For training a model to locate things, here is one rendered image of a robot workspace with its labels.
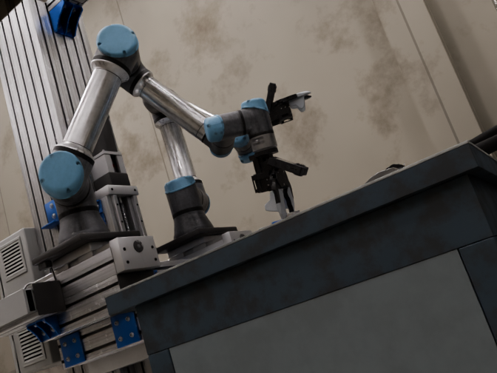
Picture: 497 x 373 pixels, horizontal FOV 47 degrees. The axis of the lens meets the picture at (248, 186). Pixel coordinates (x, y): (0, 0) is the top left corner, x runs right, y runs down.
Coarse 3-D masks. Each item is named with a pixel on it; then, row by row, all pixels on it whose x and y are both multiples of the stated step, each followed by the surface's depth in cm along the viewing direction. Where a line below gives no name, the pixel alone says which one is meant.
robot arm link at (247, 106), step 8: (248, 104) 167; (256, 104) 166; (264, 104) 168; (248, 112) 166; (256, 112) 166; (264, 112) 167; (248, 120) 166; (256, 120) 166; (264, 120) 166; (248, 128) 166; (256, 128) 166; (264, 128) 166; (272, 128) 168; (248, 136) 169; (256, 136) 172
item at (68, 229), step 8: (80, 208) 165; (88, 208) 166; (96, 208) 169; (64, 216) 164; (72, 216) 164; (80, 216) 164; (88, 216) 164; (96, 216) 166; (64, 224) 164; (72, 224) 162; (80, 224) 163; (88, 224) 163; (96, 224) 164; (104, 224) 167; (64, 232) 162; (72, 232) 161; (80, 232) 161; (64, 240) 161
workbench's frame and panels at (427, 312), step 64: (384, 192) 82; (448, 192) 79; (256, 256) 92; (320, 256) 88; (384, 256) 83; (448, 256) 79; (192, 320) 100; (256, 320) 94; (320, 320) 88; (384, 320) 83; (448, 320) 78
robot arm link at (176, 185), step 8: (184, 176) 210; (192, 176) 213; (168, 184) 209; (176, 184) 207; (184, 184) 208; (192, 184) 210; (168, 192) 208; (176, 192) 207; (184, 192) 207; (192, 192) 208; (200, 192) 216; (168, 200) 210; (176, 200) 206; (184, 200) 206; (192, 200) 207; (200, 200) 215; (176, 208) 206; (184, 208) 205
